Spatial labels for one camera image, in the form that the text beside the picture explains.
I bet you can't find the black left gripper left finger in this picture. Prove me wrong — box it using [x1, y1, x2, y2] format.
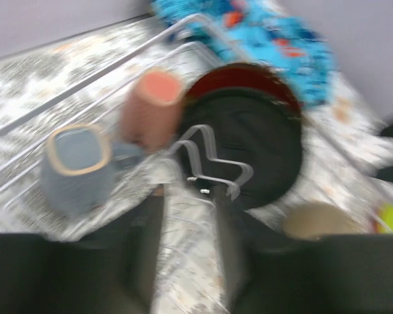
[0, 194, 164, 313]

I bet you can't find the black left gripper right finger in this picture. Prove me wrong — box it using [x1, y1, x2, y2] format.
[212, 186, 393, 313]

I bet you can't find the beige ceramic bowl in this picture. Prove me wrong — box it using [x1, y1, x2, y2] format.
[281, 201, 367, 240]

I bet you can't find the grey ceramic mug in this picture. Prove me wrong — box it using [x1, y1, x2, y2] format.
[40, 124, 145, 217]

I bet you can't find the salmon pink ceramic mug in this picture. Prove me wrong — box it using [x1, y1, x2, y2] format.
[118, 67, 185, 153]

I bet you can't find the white wire dish rack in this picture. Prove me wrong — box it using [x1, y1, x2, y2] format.
[0, 14, 393, 313]

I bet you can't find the black iridescent plate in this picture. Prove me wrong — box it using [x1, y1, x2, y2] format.
[179, 88, 303, 210]

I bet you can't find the floral patterned table mat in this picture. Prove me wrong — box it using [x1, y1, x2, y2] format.
[0, 19, 393, 313]

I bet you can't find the blue shark print cloth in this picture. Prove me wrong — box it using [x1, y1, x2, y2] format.
[151, 1, 335, 108]

